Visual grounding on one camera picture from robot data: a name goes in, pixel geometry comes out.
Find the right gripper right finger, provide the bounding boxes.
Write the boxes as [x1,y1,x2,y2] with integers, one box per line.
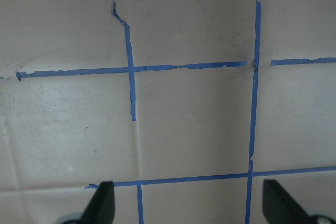
[262,179,316,224]

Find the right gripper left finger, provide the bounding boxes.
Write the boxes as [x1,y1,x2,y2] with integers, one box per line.
[80,182,115,224]

